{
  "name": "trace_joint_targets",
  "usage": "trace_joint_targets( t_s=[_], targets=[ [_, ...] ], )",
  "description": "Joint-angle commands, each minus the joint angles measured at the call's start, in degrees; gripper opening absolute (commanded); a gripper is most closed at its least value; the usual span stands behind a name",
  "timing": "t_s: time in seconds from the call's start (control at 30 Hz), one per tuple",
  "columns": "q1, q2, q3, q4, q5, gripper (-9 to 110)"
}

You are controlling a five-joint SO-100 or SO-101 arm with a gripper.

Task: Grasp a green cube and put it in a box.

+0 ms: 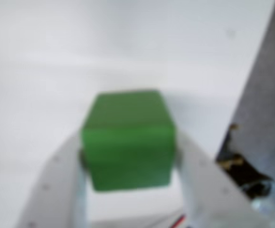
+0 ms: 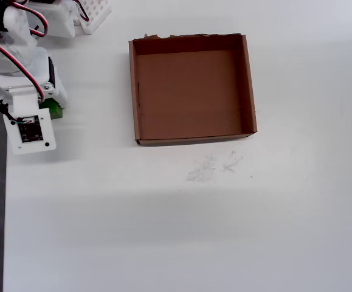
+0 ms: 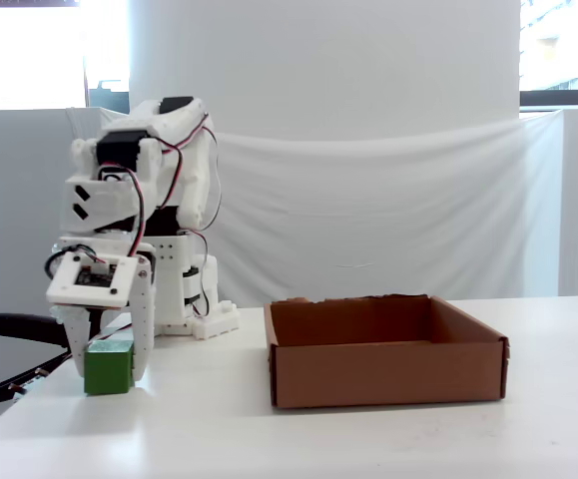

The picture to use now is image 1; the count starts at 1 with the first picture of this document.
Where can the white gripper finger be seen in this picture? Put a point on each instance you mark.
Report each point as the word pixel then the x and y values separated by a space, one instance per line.
pixel 213 190
pixel 54 185

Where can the green cube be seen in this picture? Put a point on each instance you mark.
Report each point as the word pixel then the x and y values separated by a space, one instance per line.
pixel 127 142

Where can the black bar with brass pins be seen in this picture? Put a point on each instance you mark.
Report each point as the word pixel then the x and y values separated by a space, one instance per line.
pixel 244 171

